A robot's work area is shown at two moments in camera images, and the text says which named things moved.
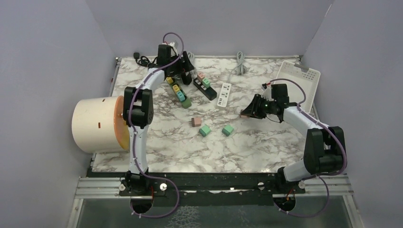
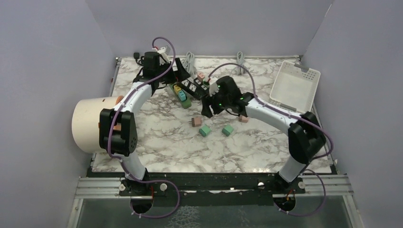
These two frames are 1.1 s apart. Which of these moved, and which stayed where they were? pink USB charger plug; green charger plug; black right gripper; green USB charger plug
Moved: black right gripper
Stayed: green charger plug; pink USB charger plug; green USB charger plug
